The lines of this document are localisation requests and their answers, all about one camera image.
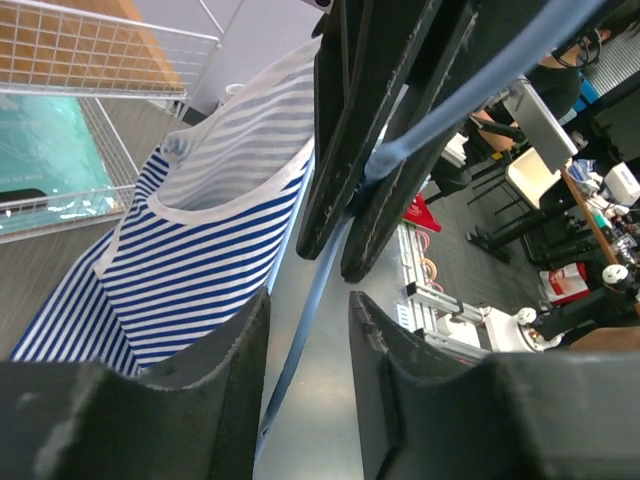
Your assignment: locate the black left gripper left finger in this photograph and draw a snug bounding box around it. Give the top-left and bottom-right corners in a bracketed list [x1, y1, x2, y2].
[1, 289, 270, 479]

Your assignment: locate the white background chair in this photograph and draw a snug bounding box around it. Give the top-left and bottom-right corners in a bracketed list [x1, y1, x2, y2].
[467, 147, 566, 216]

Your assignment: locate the grey laptop on desk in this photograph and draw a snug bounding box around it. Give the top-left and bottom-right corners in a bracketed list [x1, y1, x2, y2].
[503, 76, 578, 173]

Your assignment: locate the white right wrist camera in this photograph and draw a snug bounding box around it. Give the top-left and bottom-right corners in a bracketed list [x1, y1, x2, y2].
[303, 0, 334, 13]

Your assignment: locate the light blue wire hanger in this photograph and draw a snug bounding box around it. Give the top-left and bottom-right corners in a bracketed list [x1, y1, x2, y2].
[256, 1, 618, 455]

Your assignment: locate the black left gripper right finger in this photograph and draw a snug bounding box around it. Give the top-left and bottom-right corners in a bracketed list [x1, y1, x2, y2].
[349, 291, 639, 479]

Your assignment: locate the teal box with handle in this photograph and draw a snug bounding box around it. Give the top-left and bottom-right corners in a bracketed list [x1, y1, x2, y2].
[1, 94, 117, 235]

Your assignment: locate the blue white striped tank top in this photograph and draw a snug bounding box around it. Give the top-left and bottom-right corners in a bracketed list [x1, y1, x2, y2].
[10, 40, 320, 376]

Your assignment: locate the red white bag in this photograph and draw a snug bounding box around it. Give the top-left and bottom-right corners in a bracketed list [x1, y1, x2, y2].
[539, 262, 590, 306]

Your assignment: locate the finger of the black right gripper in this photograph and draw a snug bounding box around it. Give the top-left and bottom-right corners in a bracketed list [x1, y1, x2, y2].
[295, 0, 469, 261]
[341, 1, 550, 283]

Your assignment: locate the seated person in black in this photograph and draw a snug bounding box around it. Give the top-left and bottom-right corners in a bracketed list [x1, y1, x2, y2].
[429, 22, 614, 199]

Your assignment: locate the white wire shelf rack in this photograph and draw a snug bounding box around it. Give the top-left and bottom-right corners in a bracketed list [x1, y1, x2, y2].
[1, 1, 220, 221]

